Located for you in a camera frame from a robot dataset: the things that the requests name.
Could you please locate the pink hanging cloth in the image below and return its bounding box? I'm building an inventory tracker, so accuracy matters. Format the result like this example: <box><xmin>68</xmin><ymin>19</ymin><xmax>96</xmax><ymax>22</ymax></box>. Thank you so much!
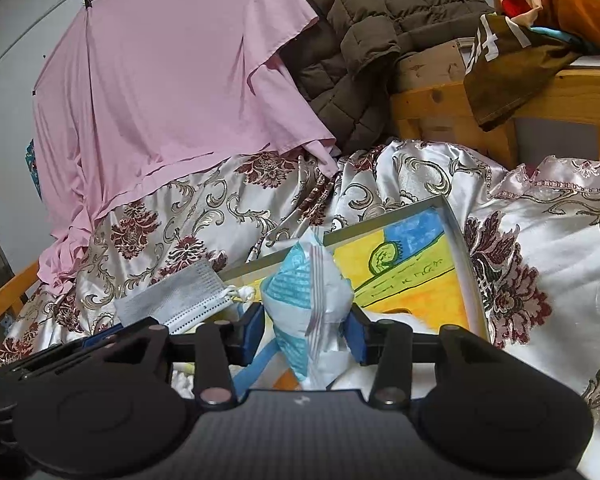
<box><xmin>32</xmin><ymin>0</ymin><xmax>337</xmax><ymax>291</ymax></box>

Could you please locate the floral satin blanket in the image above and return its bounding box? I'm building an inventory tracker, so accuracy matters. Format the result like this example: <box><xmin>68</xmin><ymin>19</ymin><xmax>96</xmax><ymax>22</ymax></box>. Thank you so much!
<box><xmin>0</xmin><ymin>137</ymin><xmax>600</xmax><ymax>466</ymax></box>

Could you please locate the grey face mask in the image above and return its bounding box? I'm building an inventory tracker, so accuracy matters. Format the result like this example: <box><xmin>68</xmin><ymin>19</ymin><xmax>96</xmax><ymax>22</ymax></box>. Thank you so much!
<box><xmin>114</xmin><ymin>259</ymin><xmax>256</xmax><ymax>336</ymax></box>

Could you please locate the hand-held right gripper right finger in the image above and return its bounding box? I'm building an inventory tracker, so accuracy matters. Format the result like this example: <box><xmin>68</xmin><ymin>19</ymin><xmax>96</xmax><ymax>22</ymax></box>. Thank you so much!
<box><xmin>344</xmin><ymin>305</ymin><xmax>501</xmax><ymax>409</ymax></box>

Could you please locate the wooden bed frame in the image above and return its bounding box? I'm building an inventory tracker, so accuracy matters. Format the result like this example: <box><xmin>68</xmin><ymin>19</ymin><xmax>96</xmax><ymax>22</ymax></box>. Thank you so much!
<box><xmin>390</xmin><ymin>37</ymin><xmax>600</xmax><ymax>171</ymax></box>

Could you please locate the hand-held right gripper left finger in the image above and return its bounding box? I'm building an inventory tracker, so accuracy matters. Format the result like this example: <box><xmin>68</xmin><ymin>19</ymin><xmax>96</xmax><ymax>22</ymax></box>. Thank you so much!
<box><xmin>97</xmin><ymin>304</ymin><xmax>267</xmax><ymax>407</ymax></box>

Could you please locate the white and blue plastic packet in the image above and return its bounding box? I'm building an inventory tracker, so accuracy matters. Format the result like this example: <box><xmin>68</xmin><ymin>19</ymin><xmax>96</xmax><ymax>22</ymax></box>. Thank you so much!
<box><xmin>260</xmin><ymin>227</ymin><xmax>355</xmax><ymax>392</ymax></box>

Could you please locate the brown quilted jacket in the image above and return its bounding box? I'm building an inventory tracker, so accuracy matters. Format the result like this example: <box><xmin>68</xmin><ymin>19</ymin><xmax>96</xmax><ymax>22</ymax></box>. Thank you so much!
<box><xmin>275</xmin><ymin>0</ymin><xmax>496</xmax><ymax>141</ymax></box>

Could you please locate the brown printed cloth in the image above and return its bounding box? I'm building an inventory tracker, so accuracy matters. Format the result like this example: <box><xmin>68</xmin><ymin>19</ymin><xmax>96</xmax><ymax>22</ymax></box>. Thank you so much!
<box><xmin>462</xmin><ymin>12</ymin><xmax>583</xmax><ymax>132</ymax></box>

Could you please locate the wooden bed rail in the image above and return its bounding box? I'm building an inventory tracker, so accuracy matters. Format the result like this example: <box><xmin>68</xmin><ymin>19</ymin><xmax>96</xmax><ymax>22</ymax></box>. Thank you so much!
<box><xmin>0</xmin><ymin>260</ymin><xmax>43</xmax><ymax>373</ymax></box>

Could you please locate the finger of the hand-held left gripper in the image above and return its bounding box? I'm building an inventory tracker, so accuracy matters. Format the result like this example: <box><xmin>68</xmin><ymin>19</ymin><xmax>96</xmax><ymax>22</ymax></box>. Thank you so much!
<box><xmin>0</xmin><ymin>326</ymin><xmax>130</xmax><ymax>402</ymax></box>

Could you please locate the metal box with crayon drawing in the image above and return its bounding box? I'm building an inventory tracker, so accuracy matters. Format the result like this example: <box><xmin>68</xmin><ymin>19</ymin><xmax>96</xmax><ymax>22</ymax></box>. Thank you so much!
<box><xmin>217</xmin><ymin>194</ymin><xmax>491</xmax><ymax>393</ymax></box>

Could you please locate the teal wall poster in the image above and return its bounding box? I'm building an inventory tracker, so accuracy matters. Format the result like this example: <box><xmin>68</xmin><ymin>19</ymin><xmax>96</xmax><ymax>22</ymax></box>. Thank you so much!
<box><xmin>25</xmin><ymin>140</ymin><xmax>43</xmax><ymax>201</ymax></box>

